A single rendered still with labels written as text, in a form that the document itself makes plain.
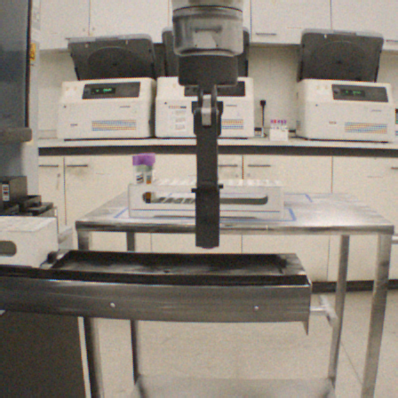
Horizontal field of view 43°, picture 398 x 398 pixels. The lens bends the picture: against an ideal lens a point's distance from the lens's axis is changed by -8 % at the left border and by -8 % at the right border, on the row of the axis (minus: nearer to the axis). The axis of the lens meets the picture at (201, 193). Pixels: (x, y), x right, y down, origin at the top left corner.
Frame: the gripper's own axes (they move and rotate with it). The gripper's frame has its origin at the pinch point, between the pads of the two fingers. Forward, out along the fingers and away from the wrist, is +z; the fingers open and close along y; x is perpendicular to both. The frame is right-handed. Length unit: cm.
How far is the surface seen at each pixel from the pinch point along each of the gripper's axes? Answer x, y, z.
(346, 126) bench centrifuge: 72, -231, -10
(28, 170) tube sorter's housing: -47, -58, -1
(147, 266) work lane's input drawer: -8.4, -4.6, 7.8
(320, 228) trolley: 19.4, -26.6, 6.9
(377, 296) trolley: 31.7, -26.4, 20.3
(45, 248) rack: -22.1, -0.5, 4.8
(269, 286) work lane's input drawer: 7.7, 5.0, 7.6
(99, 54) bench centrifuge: -76, -257, -55
